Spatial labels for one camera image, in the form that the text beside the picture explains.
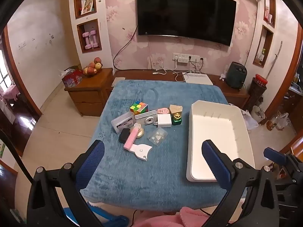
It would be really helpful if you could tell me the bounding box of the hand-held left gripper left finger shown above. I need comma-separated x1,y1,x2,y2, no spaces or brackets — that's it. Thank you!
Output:
27,139,105,227

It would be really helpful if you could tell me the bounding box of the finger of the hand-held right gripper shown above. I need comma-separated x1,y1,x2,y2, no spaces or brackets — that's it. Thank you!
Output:
263,147,288,165

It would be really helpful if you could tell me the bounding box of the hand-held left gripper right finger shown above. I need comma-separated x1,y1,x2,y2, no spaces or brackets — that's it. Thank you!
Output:
201,139,280,227

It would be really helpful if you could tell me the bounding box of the white plastic storage bin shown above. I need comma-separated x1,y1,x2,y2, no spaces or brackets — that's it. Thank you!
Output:
186,100,255,182

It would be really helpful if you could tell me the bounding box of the black oval case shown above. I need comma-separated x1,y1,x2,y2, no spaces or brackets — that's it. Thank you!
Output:
119,129,131,144

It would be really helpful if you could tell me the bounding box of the white cat-shaped scraper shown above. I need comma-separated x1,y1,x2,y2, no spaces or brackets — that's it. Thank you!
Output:
131,144,153,162

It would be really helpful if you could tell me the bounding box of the clear plastic box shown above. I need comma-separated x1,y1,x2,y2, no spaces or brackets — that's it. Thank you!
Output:
147,128,168,146

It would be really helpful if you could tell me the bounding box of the silver compact camera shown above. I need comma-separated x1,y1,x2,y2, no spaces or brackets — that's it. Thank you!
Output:
134,109,159,126

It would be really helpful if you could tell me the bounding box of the colourful puzzle cube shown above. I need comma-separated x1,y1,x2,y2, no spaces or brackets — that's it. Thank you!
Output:
130,102,149,115

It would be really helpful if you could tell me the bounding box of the amber plastic bottle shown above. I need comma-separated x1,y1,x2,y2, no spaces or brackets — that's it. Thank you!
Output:
266,117,278,130

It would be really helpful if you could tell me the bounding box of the clear plastic bag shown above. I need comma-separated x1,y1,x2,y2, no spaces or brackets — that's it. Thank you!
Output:
275,112,289,129

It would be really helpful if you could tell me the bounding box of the white plastic bag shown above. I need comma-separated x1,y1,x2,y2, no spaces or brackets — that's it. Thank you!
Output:
240,110,258,130

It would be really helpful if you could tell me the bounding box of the blue fleece blanket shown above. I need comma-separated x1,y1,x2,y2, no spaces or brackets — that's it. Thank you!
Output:
79,79,237,212

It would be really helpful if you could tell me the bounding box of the translucent card box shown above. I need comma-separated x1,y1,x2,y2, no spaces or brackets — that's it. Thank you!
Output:
111,112,135,133

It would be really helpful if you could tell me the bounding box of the gold round compact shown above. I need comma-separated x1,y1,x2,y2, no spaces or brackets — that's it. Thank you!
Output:
134,125,145,139

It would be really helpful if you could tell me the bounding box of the green perfume bottle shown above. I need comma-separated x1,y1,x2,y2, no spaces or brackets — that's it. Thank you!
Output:
171,113,183,126

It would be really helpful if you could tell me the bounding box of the dark woven basket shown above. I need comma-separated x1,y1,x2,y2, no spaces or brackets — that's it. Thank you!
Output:
245,78,267,114

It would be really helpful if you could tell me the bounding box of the wooden side cabinet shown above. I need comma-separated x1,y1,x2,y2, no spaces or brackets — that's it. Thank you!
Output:
64,68,114,117

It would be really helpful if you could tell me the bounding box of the white charger plug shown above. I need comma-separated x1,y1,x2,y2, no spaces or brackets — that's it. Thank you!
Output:
156,115,171,128

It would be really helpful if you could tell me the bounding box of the beige small box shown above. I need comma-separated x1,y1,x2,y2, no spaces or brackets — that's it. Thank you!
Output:
169,104,183,117

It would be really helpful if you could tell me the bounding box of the pink fleece robe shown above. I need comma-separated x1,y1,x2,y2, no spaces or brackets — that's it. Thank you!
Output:
129,207,213,227

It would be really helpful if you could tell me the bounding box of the red patterned gift box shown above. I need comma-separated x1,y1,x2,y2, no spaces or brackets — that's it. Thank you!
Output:
62,70,83,88

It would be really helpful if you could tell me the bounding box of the dark fruit bowl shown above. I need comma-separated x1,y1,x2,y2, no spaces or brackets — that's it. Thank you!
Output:
83,67,103,77

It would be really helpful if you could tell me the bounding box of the dark green space heater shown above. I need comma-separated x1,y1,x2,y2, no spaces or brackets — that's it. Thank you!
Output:
225,62,247,90

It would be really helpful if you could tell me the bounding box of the white router box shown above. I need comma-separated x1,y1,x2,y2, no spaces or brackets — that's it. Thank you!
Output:
182,72,213,86

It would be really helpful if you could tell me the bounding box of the curved wooden sword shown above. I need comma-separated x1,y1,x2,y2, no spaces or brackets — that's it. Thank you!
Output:
265,41,283,81

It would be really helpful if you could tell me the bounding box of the low wooden television bench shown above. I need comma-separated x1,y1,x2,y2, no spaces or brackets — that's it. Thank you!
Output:
111,70,250,110

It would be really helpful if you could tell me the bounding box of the pink dumbbell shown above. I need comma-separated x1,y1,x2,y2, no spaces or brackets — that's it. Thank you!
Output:
89,31,98,48
82,33,91,50

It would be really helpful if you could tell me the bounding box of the photo book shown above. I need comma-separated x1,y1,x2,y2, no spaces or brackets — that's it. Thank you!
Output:
81,0,94,14

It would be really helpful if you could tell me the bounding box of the thick black cable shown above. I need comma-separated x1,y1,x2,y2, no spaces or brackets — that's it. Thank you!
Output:
0,123,34,183

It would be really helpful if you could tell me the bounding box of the white charging cable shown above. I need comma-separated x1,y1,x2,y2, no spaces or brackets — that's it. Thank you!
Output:
153,63,181,82

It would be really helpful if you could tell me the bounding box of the white wall socket panel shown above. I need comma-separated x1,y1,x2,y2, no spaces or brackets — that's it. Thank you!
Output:
173,53,200,63

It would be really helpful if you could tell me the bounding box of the black television cable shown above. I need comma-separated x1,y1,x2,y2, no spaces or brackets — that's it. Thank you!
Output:
113,25,139,70

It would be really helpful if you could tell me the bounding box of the black wall television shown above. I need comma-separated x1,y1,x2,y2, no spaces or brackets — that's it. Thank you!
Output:
137,0,237,46

